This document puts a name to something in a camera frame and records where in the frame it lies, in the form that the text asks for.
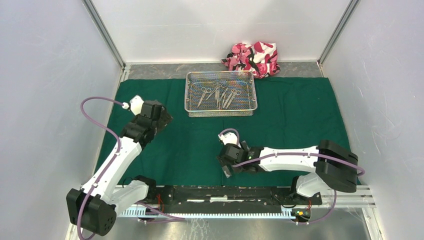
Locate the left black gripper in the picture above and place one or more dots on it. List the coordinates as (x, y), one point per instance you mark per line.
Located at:
(165, 118)

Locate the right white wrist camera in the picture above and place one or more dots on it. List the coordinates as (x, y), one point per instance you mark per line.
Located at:
(229, 138)

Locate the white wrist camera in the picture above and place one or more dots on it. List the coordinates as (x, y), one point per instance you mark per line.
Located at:
(134, 105)
(229, 138)

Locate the green surgical drape cloth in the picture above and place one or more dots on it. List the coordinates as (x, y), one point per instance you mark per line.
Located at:
(292, 113)

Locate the pink camouflage cloth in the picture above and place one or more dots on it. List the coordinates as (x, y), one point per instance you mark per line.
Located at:
(259, 58)

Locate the surgical forceps middle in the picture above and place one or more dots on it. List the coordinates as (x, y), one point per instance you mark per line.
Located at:
(216, 93)

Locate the surgical scissors left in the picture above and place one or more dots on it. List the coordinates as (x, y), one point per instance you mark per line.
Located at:
(204, 90)

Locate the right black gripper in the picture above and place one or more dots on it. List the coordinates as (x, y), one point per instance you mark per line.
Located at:
(225, 168)

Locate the aluminium frame rail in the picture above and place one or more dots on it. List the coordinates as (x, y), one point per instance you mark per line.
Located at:
(362, 198)

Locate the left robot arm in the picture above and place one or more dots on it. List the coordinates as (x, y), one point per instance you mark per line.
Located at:
(97, 204)

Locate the wire mesh instrument tray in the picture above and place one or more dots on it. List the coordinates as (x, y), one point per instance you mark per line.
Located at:
(243, 105)

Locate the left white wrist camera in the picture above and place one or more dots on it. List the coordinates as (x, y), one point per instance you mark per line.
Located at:
(134, 105)

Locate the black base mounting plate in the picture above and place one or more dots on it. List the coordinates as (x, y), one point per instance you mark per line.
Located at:
(195, 199)

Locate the surgical scissors right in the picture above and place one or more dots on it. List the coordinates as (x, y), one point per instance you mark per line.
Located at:
(230, 98)

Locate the surgical scissors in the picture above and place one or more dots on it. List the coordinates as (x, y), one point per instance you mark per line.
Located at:
(230, 98)
(204, 90)

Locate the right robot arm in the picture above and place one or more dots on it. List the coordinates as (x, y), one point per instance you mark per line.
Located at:
(326, 165)

